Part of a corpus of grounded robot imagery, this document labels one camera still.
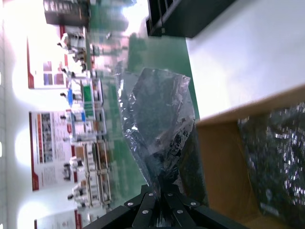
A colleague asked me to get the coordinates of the red framed photo display board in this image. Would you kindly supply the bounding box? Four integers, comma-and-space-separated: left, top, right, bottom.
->
26, 23, 70, 90

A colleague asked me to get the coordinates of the red white wall poster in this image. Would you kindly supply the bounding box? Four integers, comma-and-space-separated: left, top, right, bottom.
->
34, 209, 83, 229

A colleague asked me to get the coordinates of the rack with blue green bins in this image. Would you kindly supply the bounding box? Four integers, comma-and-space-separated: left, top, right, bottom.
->
67, 78, 108, 142

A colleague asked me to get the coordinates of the brown cardboard box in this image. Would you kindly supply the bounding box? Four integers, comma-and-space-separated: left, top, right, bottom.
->
195, 84, 305, 229

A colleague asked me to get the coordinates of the white humanoid robot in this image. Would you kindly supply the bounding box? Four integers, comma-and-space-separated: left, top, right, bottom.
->
57, 32, 83, 63
67, 185, 88, 207
62, 156, 84, 182

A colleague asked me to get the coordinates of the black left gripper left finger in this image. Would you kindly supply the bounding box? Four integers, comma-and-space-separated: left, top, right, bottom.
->
83, 185, 159, 229

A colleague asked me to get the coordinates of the long metal shelf rack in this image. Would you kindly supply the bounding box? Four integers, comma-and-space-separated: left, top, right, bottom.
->
71, 140, 113, 208

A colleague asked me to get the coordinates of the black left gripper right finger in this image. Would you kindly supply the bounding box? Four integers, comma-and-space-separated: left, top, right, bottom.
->
162, 190, 248, 229

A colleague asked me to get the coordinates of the tall black cabinet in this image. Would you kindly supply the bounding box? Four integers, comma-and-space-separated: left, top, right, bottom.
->
43, 0, 92, 26

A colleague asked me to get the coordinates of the silver antistatic bag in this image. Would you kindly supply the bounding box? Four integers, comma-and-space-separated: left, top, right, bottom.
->
237, 102, 305, 228
114, 67, 199, 198

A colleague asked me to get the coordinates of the black slotted plastic container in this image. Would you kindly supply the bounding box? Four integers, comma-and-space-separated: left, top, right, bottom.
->
145, 0, 236, 39

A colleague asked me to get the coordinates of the large red white poster board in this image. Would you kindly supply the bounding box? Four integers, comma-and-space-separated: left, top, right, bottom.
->
28, 111, 75, 192

